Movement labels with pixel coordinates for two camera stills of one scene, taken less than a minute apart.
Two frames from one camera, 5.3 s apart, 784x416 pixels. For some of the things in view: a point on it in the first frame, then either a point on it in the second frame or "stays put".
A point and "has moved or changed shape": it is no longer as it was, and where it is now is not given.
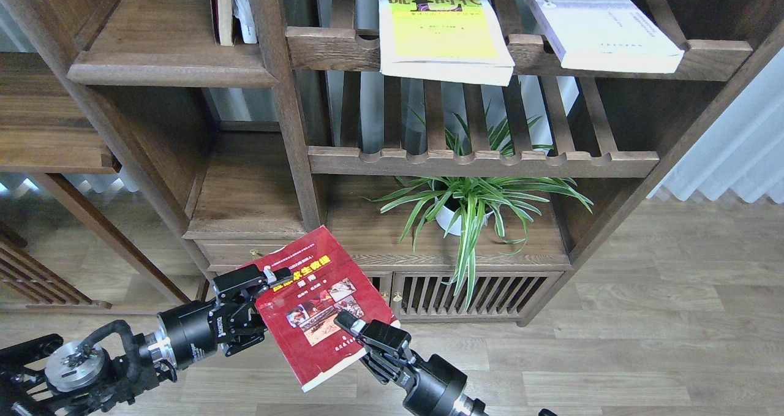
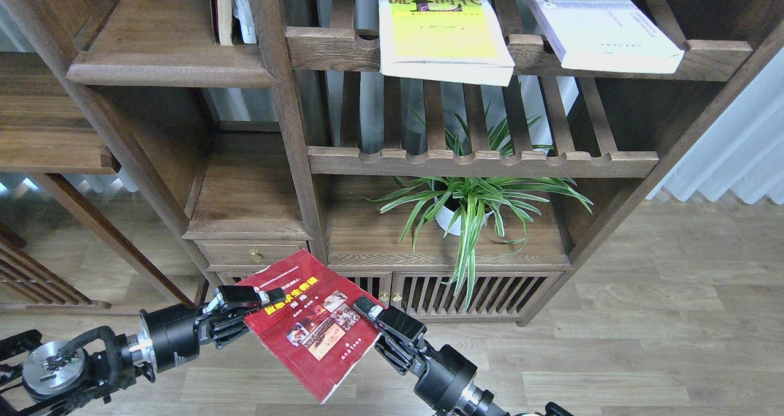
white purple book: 600,28 stays put
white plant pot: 446,217 stays put
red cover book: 299,313 has moved or changed shape
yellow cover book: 441,30 stays put
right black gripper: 433,386 → 441,374
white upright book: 242,8 stays put
